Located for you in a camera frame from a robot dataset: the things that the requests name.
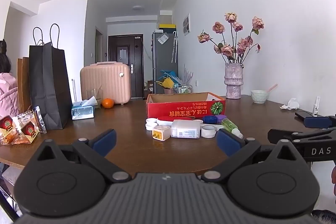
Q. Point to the dark brown door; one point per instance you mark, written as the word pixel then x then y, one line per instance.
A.
pixel 123 64

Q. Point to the pink hard suitcase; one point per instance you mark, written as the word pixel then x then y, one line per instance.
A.
pixel 105 82

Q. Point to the blue round cap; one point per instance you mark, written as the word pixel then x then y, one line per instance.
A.
pixel 210 120

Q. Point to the clear plastic container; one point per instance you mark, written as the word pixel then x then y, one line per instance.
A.
pixel 185 129

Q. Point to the clear folded umbrella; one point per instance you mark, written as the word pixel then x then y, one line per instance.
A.
pixel 174 47

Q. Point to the clear glass cup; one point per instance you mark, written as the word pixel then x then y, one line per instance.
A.
pixel 97 94

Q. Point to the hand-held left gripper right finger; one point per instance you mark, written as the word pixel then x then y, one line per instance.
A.
pixel 227 142

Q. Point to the yellow black box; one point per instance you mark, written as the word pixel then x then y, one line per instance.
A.
pixel 167 26

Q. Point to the pink textured vase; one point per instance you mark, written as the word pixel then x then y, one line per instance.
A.
pixel 233 79

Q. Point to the crumpled white tissue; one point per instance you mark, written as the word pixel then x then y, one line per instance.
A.
pixel 290 104

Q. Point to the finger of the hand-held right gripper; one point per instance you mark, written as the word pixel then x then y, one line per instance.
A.
pixel 316 122
pixel 281 134

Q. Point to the green small bottle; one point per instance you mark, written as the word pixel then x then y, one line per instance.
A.
pixel 231 128

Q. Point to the round ceiling light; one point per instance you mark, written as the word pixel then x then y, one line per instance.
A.
pixel 138 7

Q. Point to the small trolley with bottles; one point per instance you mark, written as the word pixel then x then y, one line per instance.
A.
pixel 185 88

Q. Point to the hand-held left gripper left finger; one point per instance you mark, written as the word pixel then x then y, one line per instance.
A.
pixel 105 140

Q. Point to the white spray bottle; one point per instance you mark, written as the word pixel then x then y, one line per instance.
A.
pixel 316 107

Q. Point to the yellow blue toy pile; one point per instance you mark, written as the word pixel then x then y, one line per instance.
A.
pixel 168 81

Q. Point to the blue tissue pack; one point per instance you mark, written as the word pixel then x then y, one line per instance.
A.
pixel 82 111

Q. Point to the orange fruit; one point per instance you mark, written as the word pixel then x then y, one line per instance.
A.
pixel 108 103

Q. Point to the red cardboard box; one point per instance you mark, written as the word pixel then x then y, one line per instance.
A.
pixel 183 109

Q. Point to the pale green bowl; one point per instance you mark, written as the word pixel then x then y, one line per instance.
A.
pixel 258 97

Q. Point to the grey refrigerator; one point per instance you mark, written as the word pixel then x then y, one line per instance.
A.
pixel 164 61

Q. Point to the black paper bag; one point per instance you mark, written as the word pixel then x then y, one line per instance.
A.
pixel 50 87

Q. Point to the red lid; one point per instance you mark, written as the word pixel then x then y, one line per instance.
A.
pixel 166 118

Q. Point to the dried pink roses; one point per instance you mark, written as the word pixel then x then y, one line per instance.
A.
pixel 231 49

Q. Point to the person's right hand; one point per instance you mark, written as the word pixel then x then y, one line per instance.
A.
pixel 334 174

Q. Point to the purple feather decoration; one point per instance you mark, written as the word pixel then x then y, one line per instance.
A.
pixel 187 74

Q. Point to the pink spoon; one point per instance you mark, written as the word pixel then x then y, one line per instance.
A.
pixel 271 87

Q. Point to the brown paper bag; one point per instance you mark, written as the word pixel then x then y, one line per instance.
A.
pixel 23 82

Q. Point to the red gold snack packet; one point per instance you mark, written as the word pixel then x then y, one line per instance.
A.
pixel 7 128

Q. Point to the black phone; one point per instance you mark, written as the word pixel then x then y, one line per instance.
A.
pixel 303 114

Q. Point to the snack packets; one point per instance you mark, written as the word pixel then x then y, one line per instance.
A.
pixel 29 129

